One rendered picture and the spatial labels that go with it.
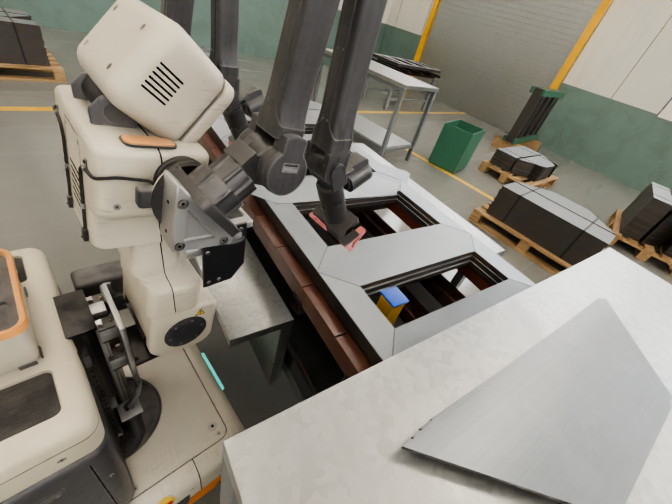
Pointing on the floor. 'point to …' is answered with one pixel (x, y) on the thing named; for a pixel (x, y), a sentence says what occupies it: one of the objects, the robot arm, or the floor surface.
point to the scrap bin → (456, 145)
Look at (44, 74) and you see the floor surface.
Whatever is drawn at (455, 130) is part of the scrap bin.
